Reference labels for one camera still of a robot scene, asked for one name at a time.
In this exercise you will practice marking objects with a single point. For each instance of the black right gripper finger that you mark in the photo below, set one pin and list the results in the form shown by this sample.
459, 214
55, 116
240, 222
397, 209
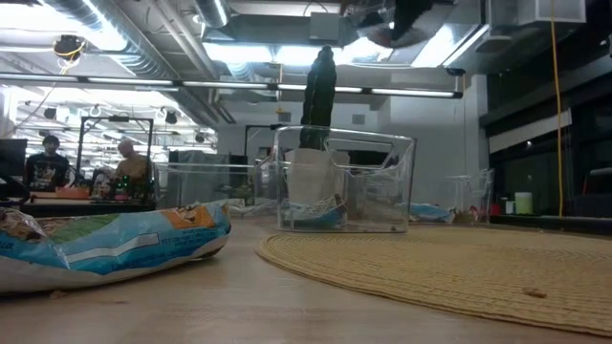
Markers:
411, 19

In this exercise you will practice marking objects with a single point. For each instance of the tall clear plastic bin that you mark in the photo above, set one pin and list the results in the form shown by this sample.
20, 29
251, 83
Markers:
382, 200

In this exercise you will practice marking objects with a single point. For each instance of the dark blue granola bar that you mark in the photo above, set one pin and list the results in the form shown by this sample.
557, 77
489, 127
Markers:
315, 217

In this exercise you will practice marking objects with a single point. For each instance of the blue green orange granola bar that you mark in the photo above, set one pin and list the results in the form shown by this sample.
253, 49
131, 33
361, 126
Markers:
105, 248

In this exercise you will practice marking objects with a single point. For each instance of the green brown granola bar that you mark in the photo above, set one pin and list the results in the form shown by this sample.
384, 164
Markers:
19, 223

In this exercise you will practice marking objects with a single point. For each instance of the grey ceiling box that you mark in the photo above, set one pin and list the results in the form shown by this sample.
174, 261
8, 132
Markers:
325, 26

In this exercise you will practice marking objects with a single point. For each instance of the green cactus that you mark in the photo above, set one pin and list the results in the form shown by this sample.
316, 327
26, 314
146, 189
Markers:
318, 95

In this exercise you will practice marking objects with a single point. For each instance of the white ceiling unit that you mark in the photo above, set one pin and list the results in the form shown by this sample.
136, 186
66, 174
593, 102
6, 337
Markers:
550, 12

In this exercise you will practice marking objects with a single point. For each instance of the white hexagonal plant pot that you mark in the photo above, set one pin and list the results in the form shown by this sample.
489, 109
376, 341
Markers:
311, 177

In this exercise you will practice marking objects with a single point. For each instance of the long ceiling light strip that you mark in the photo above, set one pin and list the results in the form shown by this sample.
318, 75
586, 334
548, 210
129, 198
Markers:
225, 85

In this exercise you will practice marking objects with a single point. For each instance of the red container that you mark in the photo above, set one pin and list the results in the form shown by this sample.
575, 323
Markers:
492, 209

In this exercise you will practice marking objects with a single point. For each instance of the white cylindrical container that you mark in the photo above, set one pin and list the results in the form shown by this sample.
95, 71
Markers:
523, 203

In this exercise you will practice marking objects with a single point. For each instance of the round woven yellow placemat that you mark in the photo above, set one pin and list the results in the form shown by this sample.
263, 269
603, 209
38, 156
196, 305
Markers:
454, 272

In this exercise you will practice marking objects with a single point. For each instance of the person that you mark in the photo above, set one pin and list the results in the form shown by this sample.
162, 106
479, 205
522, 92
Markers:
134, 167
47, 169

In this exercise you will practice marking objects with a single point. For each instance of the black monitor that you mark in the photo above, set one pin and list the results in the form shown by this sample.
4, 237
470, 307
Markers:
12, 157

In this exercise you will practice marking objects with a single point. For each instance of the black background rig frame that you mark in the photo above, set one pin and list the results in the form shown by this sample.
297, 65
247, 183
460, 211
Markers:
115, 118

